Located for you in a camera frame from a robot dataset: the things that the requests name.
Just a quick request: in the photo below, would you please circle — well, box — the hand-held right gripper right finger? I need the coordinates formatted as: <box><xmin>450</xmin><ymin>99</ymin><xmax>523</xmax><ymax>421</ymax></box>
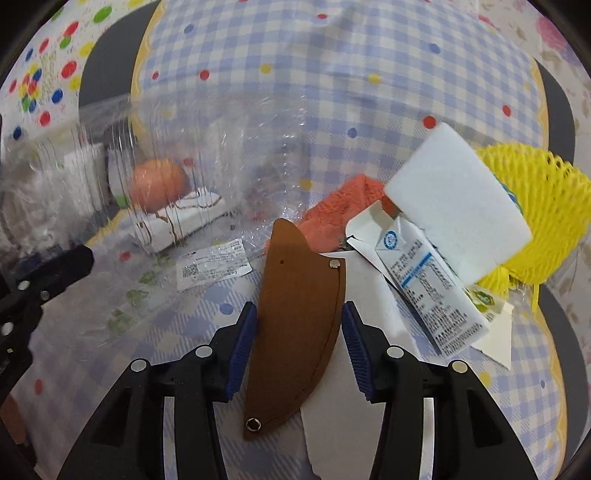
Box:
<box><xmin>341</xmin><ymin>301</ymin><xmax>539</xmax><ymax>480</ymax></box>

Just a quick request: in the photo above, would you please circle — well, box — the white torn card piece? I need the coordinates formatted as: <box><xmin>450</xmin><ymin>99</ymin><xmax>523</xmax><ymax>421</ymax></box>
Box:
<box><xmin>471</xmin><ymin>300</ymin><xmax>515</xmax><ymax>370</ymax></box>

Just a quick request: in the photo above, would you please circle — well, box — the polka dot wall cloth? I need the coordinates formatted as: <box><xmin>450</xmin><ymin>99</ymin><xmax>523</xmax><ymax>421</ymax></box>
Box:
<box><xmin>0</xmin><ymin>0</ymin><xmax>160</xmax><ymax>158</ymax></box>

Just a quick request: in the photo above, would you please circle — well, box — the blue checked tablecloth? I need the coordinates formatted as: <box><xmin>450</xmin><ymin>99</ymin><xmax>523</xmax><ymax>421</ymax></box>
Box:
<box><xmin>9</xmin><ymin>0</ymin><xmax>568</xmax><ymax>480</ymax></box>

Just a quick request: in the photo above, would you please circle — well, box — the white foam block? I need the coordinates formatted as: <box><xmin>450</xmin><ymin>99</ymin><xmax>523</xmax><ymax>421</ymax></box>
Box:
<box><xmin>384</xmin><ymin>122</ymin><xmax>534</xmax><ymax>284</ymax></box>

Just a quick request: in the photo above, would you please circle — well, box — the orange fluffy cloth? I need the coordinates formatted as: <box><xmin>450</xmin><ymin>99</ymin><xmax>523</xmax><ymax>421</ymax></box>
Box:
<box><xmin>295</xmin><ymin>174</ymin><xmax>393</xmax><ymax>254</ymax></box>

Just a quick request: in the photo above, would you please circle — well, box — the yellow foam fruit net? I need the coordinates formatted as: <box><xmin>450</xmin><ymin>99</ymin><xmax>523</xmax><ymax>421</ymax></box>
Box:
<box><xmin>473</xmin><ymin>142</ymin><xmax>591</xmax><ymax>315</ymax></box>

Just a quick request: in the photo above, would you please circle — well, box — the red-orange apple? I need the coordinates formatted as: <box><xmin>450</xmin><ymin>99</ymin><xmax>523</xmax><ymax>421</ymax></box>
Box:
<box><xmin>128</xmin><ymin>158</ymin><xmax>191</xmax><ymax>214</ymax></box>

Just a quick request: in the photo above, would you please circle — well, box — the brown leather knife sheath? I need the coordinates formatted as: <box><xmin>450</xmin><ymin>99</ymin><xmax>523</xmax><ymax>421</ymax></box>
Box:
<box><xmin>243</xmin><ymin>218</ymin><xmax>347</xmax><ymax>444</ymax></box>

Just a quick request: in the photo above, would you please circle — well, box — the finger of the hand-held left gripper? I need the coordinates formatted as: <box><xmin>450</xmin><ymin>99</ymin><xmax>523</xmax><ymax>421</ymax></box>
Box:
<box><xmin>0</xmin><ymin>246</ymin><xmax>95</xmax><ymax>402</ymax></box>

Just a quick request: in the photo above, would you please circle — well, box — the white milk carton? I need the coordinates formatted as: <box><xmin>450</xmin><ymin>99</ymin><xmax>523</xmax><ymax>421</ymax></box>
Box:
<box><xmin>345</xmin><ymin>200</ymin><xmax>492</xmax><ymax>358</ymax></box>

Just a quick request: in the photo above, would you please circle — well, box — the clear plastic bag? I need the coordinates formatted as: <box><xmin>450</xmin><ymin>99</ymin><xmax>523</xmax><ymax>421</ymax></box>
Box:
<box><xmin>0</xmin><ymin>90</ymin><xmax>324</xmax><ymax>347</ymax></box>

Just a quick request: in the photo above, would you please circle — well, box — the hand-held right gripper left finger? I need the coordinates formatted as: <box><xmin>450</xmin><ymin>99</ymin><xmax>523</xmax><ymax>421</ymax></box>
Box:
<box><xmin>55</xmin><ymin>302</ymin><xmax>258</xmax><ymax>480</ymax></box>

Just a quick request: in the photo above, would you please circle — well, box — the dark grey table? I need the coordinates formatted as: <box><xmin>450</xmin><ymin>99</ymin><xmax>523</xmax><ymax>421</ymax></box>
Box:
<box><xmin>78</xmin><ymin>18</ymin><xmax>591</xmax><ymax>467</ymax></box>

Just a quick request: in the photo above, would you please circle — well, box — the white paper sheet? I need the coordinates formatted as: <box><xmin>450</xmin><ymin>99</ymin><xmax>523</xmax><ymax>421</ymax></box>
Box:
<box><xmin>295</xmin><ymin>249</ymin><xmax>423</xmax><ymax>478</ymax></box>

